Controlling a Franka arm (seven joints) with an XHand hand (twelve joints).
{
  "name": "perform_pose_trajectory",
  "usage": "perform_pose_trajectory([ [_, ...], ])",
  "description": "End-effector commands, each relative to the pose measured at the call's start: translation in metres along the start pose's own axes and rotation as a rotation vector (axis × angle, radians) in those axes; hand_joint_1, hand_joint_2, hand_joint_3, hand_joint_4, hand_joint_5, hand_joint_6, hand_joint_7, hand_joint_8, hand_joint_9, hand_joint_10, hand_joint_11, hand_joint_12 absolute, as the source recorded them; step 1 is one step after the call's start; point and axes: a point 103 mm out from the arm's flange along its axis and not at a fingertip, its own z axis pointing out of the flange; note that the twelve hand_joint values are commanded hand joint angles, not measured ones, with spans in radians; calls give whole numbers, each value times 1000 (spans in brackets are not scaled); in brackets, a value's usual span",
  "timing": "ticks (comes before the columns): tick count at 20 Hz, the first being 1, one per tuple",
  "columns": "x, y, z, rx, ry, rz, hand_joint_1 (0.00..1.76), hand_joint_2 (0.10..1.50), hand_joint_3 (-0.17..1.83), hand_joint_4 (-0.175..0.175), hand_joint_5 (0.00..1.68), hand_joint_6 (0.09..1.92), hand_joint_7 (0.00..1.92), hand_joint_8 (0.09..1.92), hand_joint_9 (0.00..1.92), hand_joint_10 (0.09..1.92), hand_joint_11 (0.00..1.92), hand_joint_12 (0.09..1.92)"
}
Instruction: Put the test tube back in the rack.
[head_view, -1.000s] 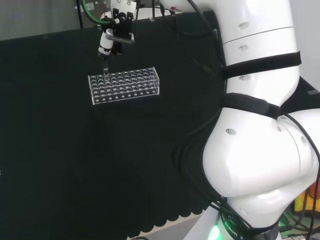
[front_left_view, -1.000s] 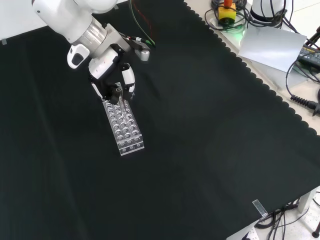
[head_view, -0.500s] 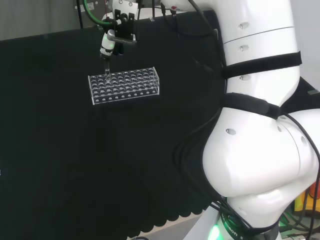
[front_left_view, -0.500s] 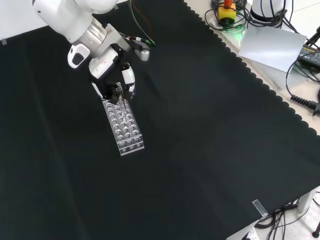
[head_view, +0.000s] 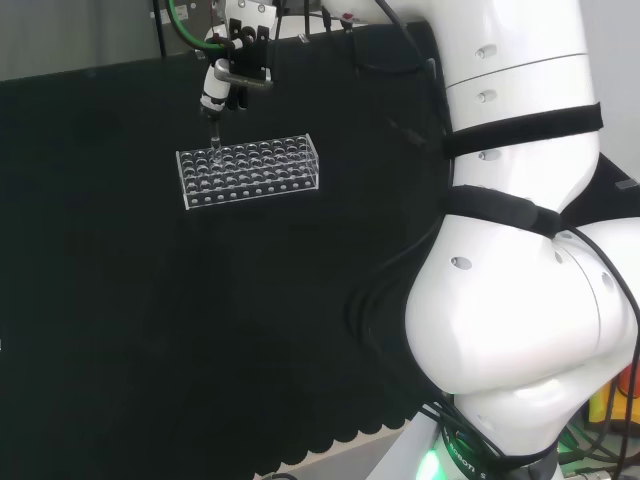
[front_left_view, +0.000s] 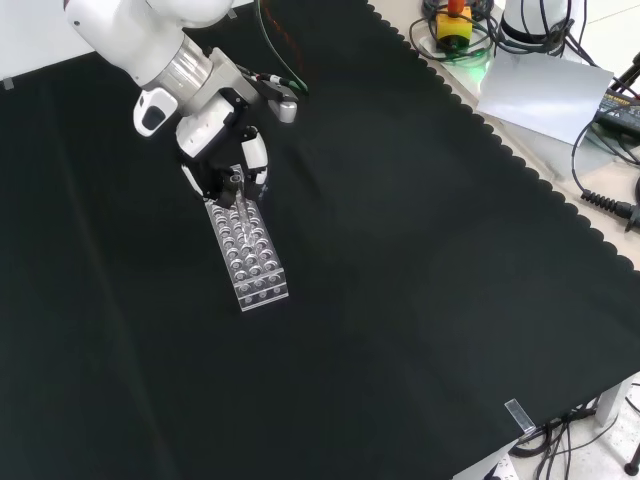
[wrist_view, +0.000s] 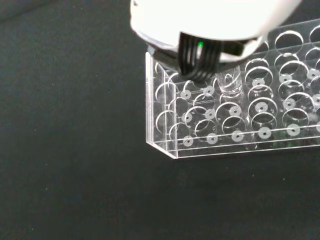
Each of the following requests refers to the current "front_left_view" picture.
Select black cable with ribbed plug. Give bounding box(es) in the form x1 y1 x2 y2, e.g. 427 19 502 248
569 119 640 232

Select green cable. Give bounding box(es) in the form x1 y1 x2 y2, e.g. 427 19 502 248
252 0 310 97

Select black tripod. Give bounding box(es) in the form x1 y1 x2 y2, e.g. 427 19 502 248
607 49 640 99

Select white table leg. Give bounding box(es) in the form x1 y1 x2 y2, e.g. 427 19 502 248
597 372 640 429

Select clear acrylic test tube rack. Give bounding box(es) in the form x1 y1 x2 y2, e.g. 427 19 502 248
204 197 291 314

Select white power strip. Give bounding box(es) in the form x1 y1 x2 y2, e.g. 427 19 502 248
479 452 519 480

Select black power adapter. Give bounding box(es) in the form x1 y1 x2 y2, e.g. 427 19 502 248
597 89 640 136

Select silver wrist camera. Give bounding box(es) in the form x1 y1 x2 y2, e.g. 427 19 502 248
252 79 301 125

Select clear glass test tube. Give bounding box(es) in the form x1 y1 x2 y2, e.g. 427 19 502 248
227 169 255 242

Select yellow stop button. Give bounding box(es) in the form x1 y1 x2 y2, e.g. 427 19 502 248
434 0 474 52

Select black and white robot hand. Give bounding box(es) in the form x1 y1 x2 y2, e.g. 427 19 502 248
174 97 274 209

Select black floor cables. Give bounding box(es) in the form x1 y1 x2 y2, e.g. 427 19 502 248
509 397 640 480

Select black table cloth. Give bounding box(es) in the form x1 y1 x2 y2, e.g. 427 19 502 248
0 0 640 480

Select pale board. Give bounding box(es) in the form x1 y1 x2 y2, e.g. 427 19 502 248
474 52 615 147

